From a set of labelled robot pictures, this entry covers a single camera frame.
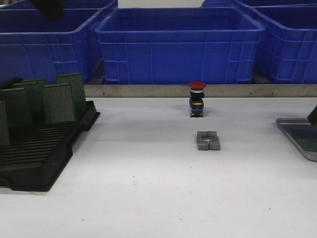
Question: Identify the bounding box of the blue plastic crate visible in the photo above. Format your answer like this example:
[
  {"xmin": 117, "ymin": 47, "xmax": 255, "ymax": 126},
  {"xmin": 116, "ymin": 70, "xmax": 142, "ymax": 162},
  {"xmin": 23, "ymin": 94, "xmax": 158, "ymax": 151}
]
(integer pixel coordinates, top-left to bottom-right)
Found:
[
  {"xmin": 250, "ymin": 6, "xmax": 317, "ymax": 84},
  {"xmin": 95, "ymin": 7, "xmax": 264, "ymax": 85},
  {"xmin": 0, "ymin": 9, "xmax": 103, "ymax": 84}
]

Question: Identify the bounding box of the green front perforated circuit board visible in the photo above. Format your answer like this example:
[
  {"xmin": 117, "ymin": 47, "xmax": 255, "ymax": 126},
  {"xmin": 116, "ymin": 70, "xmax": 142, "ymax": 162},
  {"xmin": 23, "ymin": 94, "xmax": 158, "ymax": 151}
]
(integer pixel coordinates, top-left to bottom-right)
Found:
[{"xmin": 285, "ymin": 125, "xmax": 317, "ymax": 152}]

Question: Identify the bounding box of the blue far-right rear crate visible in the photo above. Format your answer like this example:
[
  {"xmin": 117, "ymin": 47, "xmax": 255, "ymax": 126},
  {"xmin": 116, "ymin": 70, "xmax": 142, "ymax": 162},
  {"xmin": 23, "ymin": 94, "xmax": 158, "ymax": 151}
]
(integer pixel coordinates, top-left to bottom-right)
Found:
[{"xmin": 201, "ymin": 0, "xmax": 317, "ymax": 7}]

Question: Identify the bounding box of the blue right plastic crate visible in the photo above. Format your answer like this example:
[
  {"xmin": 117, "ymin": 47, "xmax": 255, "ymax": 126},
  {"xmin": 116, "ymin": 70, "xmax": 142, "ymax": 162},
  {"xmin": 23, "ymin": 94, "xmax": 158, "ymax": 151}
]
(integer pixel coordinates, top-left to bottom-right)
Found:
[{"xmin": 250, "ymin": 6, "xmax": 317, "ymax": 84}]

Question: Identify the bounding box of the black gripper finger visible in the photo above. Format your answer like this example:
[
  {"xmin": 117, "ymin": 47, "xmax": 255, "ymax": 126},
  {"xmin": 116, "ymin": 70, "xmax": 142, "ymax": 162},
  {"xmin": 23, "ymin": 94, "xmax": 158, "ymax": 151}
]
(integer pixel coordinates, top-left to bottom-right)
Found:
[
  {"xmin": 30, "ymin": 0, "xmax": 64, "ymax": 21},
  {"xmin": 307, "ymin": 106, "xmax": 317, "ymax": 125}
]

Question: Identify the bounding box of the black slotted board rack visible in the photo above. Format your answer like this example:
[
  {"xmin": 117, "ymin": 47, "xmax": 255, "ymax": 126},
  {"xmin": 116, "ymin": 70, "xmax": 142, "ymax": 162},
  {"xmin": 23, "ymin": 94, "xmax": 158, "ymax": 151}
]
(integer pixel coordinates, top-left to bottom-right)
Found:
[{"xmin": 0, "ymin": 77, "xmax": 101, "ymax": 192}]

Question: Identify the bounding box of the blue left plastic crate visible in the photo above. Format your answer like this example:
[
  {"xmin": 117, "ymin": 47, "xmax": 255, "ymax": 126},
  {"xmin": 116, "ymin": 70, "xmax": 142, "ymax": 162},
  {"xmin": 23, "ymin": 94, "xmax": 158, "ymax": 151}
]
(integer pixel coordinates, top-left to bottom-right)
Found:
[{"xmin": 0, "ymin": 9, "xmax": 103, "ymax": 84}]

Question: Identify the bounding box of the blue centre plastic crate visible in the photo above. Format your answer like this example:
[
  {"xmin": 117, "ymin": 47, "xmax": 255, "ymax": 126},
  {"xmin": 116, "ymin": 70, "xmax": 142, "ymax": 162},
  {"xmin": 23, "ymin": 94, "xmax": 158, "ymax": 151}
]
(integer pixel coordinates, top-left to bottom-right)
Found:
[{"xmin": 95, "ymin": 7, "xmax": 264, "ymax": 85}]

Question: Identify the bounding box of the green left middle circuit board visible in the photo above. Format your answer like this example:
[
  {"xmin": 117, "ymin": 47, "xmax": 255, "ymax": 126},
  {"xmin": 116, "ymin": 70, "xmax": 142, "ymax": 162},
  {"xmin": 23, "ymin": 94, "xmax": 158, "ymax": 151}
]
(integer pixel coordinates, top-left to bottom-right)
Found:
[{"xmin": 0, "ymin": 88, "xmax": 33, "ymax": 128}]

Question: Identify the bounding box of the silver metal tray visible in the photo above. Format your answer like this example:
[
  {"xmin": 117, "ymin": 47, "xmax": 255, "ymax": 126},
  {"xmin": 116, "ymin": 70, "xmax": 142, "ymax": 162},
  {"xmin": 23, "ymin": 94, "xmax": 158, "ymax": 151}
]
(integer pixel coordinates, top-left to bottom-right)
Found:
[{"xmin": 276, "ymin": 119, "xmax": 317, "ymax": 162}]

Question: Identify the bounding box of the green perforated circuit board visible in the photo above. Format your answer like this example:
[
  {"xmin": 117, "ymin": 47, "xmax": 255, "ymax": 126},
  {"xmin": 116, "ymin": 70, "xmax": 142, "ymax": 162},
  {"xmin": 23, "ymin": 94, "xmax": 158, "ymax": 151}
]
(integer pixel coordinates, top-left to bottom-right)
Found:
[
  {"xmin": 285, "ymin": 125, "xmax": 317, "ymax": 152},
  {"xmin": 42, "ymin": 83, "xmax": 76, "ymax": 124}
]

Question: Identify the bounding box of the blue far-left rear crate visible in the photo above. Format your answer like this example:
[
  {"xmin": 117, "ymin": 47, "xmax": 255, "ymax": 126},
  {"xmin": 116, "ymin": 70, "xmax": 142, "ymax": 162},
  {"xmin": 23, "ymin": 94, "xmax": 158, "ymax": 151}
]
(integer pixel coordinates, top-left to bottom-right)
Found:
[{"xmin": 0, "ymin": 0, "xmax": 118, "ymax": 10}]

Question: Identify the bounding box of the green leftmost edge circuit board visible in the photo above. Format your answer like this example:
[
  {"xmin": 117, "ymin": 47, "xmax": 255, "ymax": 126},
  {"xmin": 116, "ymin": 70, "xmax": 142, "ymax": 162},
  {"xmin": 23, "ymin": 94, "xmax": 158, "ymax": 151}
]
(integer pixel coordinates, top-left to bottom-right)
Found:
[{"xmin": 0, "ymin": 101, "xmax": 10, "ymax": 147}]

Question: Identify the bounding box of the green rear-left circuit board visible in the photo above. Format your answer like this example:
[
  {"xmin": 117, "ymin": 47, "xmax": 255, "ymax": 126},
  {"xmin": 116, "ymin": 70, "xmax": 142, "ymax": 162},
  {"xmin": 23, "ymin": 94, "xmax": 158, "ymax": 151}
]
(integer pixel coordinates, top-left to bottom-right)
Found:
[{"xmin": 12, "ymin": 81, "xmax": 44, "ymax": 119}]

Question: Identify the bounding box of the grey split clamp block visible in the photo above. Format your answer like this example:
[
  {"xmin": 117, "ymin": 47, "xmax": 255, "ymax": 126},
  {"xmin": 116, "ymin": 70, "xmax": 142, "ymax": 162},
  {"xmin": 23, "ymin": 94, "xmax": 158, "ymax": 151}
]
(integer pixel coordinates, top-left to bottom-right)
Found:
[{"xmin": 196, "ymin": 131, "xmax": 220, "ymax": 151}]

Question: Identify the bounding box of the green rear-right circuit board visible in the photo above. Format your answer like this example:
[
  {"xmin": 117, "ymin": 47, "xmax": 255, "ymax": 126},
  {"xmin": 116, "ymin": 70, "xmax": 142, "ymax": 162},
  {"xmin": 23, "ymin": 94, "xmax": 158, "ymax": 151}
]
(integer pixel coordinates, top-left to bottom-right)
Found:
[{"xmin": 56, "ymin": 72, "xmax": 86, "ymax": 109}]

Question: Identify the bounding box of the green rearmost circuit board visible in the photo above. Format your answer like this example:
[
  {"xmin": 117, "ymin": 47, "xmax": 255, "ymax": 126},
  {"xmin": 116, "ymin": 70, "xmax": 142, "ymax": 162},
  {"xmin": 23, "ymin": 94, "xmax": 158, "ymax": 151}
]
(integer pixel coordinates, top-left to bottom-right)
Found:
[{"xmin": 20, "ymin": 78, "xmax": 46, "ymax": 104}]

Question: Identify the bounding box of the metal rail strip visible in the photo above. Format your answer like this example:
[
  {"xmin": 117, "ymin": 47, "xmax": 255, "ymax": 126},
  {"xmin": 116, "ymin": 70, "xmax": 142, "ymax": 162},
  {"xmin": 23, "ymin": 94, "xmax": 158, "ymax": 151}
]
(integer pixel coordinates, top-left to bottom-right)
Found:
[{"xmin": 85, "ymin": 84, "xmax": 317, "ymax": 98}]

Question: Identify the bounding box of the red emergency stop button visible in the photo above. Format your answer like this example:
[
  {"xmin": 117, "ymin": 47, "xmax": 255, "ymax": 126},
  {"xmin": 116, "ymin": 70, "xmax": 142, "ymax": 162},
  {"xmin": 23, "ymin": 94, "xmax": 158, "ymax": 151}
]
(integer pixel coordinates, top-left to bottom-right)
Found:
[{"xmin": 189, "ymin": 81, "xmax": 206, "ymax": 118}]

